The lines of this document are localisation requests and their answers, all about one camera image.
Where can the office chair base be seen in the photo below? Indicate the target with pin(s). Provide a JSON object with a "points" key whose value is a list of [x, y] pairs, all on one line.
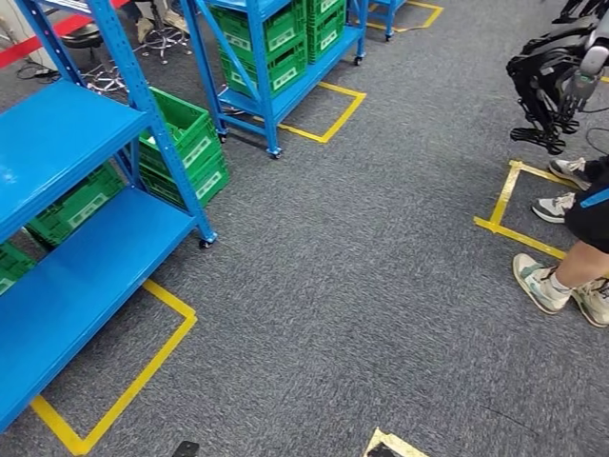
{"points": [[164, 41]]}

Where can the black humanoid robot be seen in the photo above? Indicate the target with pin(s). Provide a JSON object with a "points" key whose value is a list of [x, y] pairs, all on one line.
{"points": [[542, 69]]}

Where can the white desk panel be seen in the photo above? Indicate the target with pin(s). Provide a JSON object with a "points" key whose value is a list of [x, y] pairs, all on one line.
{"points": [[7, 19]]}

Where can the blue metal shelf rack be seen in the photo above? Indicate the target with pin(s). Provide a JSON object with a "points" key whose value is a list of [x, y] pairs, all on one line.
{"points": [[388, 12], [71, 132], [309, 79]]}

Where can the red barrier belt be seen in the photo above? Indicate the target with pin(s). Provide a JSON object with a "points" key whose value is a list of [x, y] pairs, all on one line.
{"points": [[29, 45]]}

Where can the black round stool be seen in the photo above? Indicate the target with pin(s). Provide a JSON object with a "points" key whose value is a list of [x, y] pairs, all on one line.
{"points": [[81, 35]]}

